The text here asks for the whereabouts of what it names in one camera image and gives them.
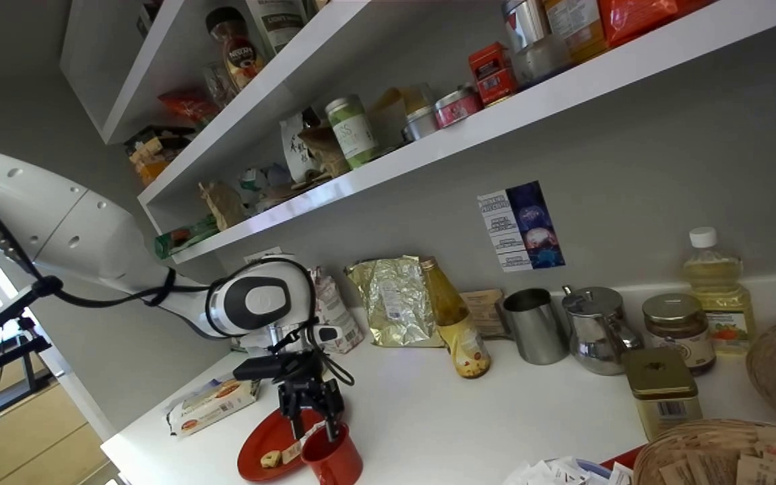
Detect white patterned coffee bag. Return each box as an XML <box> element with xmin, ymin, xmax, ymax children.
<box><xmin>315</xmin><ymin>270</ymin><xmax>363</xmax><ymax>353</ymax></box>

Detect silver sugar pot with lid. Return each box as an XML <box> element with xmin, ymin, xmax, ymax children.
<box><xmin>561</xmin><ymin>286</ymin><xmax>644</xmax><ymax>373</ymax></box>

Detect white pasta box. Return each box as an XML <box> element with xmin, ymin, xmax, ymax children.
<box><xmin>163</xmin><ymin>377</ymin><xmax>262</xmax><ymax>435</ymax></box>

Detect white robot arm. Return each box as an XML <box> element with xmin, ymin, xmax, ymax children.
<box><xmin>0</xmin><ymin>152</ymin><xmax>353</xmax><ymax>425</ymax></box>

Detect wicker basket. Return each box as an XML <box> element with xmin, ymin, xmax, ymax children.
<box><xmin>629</xmin><ymin>421</ymin><xmax>776</xmax><ymax>485</ymax></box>

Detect red box on shelf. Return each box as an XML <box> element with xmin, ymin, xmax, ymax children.
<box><xmin>468</xmin><ymin>42</ymin><xmax>517</xmax><ymax>104</ymax></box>

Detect gold foil bag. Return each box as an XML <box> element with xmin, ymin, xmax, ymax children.
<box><xmin>345</xmin><ymin>256</ymin><xmax>437</xmax><ymax>346</ymax></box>

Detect small tin can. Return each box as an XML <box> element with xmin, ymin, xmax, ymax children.
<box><xmin>434</xmin><ymin>85</ymin><xmax>478</xmax><ymax>128</ymax></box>

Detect blue white wall poster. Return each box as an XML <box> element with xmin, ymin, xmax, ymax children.
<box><xmin>477</xmin><ymin>181</ymin><xmax>565</xmax><ymax>272</ymax></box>

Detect glass jar with lid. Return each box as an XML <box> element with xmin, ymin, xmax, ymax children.
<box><xmin>641</xmin><ymin>294</ymin><xmax>716</xmax><ymax>373</ymax></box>

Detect gold lidded square tin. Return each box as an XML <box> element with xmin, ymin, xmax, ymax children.
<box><xmin>621</xmin><ymin>346</ymin><xmax>703</xmax><ymax>438</ymax></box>

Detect oil bottle white cap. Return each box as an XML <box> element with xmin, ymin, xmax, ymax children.
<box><xmin>683</xmin><ymin>225</ymin><xmax>756</xmax><ymax>353</ymax></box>

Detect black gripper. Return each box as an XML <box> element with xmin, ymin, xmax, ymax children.
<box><xmin>233</xmin><ymin>349</ymin><xmax>353</xmax><ymax>421</ymax></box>

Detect orange red cup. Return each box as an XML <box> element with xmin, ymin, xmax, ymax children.
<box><xmin>302</xmin><ymin>423</ymin><xmax>363</xmax><ymax>485</ymax></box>

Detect orange red plate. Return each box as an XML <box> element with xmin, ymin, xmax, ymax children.
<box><xmin>236</xmin><ymin>410</ymin><xmax>305</xmax><ymax>483</ymax></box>

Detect steel cup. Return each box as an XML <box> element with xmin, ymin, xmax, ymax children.
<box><xmin>501</xmin><ymin>287</ymin><xmax>569</xmax><ymax>367</ymax></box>

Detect white wall shelf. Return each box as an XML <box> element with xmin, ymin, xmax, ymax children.
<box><xmin>55</xmin><ymin>0</ymin><xmax>776</xmax><ymax>270</ymax></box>

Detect round pretzel cookie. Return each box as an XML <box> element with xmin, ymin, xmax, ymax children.
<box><xmin>259</xmin><ymin>449</ymin><xmax>282</xmax><ymax>468</ymax></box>

